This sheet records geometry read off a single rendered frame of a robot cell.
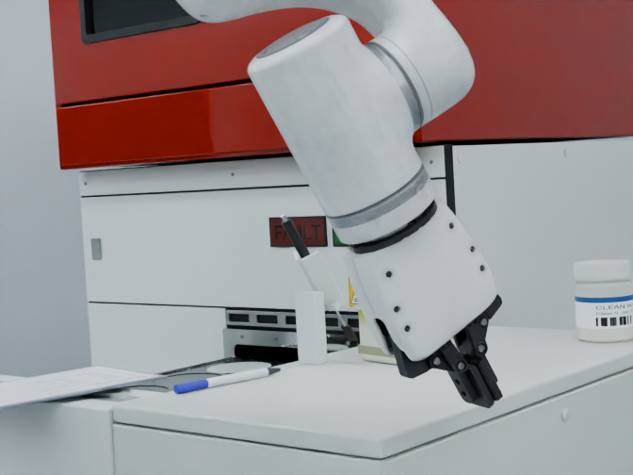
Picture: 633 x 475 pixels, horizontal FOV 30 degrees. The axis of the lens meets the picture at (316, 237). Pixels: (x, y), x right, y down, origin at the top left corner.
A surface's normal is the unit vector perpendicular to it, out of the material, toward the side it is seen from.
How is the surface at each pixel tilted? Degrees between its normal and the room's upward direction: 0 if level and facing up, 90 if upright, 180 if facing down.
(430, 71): 92
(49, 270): 90
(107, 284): 90
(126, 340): 90
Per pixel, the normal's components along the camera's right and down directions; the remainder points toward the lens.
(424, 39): 0.00, -0.32
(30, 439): -0.64, 0.07
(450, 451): 0.76, -0.01
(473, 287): 0.57, 0.09
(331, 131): -0.07, 0.36
